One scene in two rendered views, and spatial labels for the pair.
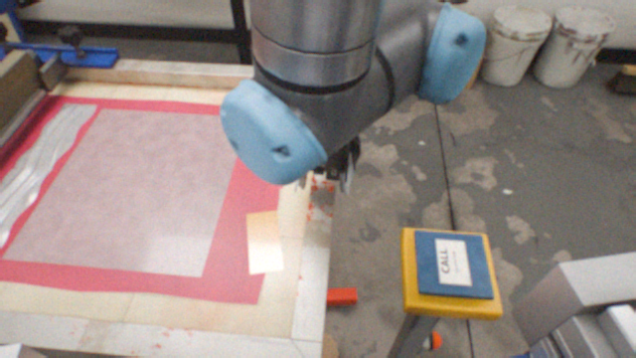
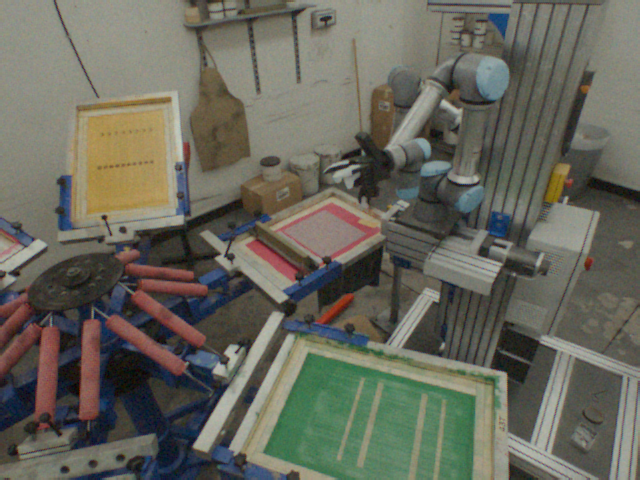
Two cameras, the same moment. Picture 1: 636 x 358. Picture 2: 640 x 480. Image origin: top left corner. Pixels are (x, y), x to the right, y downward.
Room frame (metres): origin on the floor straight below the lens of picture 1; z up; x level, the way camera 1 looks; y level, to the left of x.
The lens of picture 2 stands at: (-0.85, 1.59, 2.22)
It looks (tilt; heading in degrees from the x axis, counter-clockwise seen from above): 36 degrees down; 316
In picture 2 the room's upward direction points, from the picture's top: 3 degrees counter-clockwise
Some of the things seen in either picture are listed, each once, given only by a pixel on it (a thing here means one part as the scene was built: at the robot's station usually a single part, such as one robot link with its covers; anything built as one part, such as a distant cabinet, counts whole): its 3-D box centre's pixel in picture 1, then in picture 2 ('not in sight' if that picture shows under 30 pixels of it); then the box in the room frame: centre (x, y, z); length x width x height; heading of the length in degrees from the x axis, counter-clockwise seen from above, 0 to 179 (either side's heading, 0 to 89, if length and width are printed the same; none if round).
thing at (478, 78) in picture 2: not in sight; (469, 139); (-0.25, 0.26, 1.63); 0.15 x 0.12 x 0.55; 165
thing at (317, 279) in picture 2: not in sight; (314, 280); (0.19, 0.62, 0.97); 0.30 x 0.05 x 0.07; 85
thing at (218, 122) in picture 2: not in sight; (217, 108); (2.34, -0.37, 1.06); 0.53 x 0.07 x 1.05; 85
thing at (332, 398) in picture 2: not in sight; (329, 391); (-0.28, 1.03, 1.05); 1.08 x 0.61 x 0.23; 25
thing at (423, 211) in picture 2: not in sight; (431, 204); (-0.12, 0.22, 1.31); 0.15 x 0.15 x 0.10
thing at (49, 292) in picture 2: not in sight; (133, 389); (0.54, 1.41, 0.67); 0.39 x 0.39 x 1.35
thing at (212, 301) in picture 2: not in sight; (247, 285); (0.48, 0.79, 0.89); 1.24 x 0.06 x 0.06; 85
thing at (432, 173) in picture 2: not in sight; (436, 179); (-0.13, 0.22, 1.42); 0.13 x 0.12 x 0.14; 165
